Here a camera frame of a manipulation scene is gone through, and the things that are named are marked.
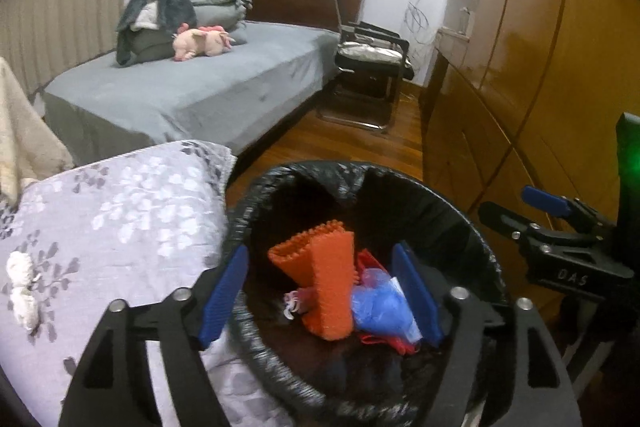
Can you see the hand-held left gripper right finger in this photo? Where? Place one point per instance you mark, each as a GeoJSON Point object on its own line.
{"type": "Point", "coordinates": [415, 292]}

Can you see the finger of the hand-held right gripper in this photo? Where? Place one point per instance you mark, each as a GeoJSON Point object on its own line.
{"type": "Point", "coordinates": [500, 218]}
{"type": "Point", "coordinates": [545, 201]}

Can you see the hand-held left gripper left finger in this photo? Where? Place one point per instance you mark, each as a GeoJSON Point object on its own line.
{"type": "Point", "coordinates": [225, 297]}

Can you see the blue plastic bag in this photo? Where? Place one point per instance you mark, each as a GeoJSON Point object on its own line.
{"type": "Point", "coordinates": [380, 307]}

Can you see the bin with black liner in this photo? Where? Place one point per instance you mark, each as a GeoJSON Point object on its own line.
{"type": "Point", "coordinates": [450, 207]}

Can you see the red felt sheet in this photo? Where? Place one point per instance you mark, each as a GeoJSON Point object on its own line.
{"type": "Point", "coordinates": [365, 259]}

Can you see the red and white wrapper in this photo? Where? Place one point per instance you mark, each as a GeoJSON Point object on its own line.
{"type": "Point", "coordinates": [295, 302]}

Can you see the orange scalloped felt cloth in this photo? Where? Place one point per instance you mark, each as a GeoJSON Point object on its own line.
{"type": "Point", "coordinates": [330, 287]}

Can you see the grey floral tablecloth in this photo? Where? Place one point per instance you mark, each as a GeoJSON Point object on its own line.
{"type": "Point", "coordinates": [125, 217]}

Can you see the brown wooden wardrobe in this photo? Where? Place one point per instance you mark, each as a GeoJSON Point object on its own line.
{"type": "Point", "coordinates": [525, 57]}

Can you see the white crumpled tissue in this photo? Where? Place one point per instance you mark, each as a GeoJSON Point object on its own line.
{"type": "Point", "coordinates": [22, 307]}

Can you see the black metal chair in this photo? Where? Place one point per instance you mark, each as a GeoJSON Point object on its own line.
{"type": "Point", "coordinates": [370, 54]}

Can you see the bed with grey sheet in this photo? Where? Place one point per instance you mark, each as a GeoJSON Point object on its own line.
{"type": "Point", "coordinates": [200, 77]}

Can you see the pink plush toy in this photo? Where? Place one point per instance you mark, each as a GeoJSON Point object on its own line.
{"type": "Point", "coordinates": [205, 42]}

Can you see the beige blanket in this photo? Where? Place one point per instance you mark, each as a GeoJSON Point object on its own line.
{"type": "Point", "coordinates": [20, 132]}

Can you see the brown wooden headboard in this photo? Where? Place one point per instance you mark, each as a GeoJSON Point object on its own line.
{"type": "Point", "coordinates": [295, 2]}

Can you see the wide striped beige curtain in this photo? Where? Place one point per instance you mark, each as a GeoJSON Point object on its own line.
{"type": "Point", "coordinates": [65, 7]}

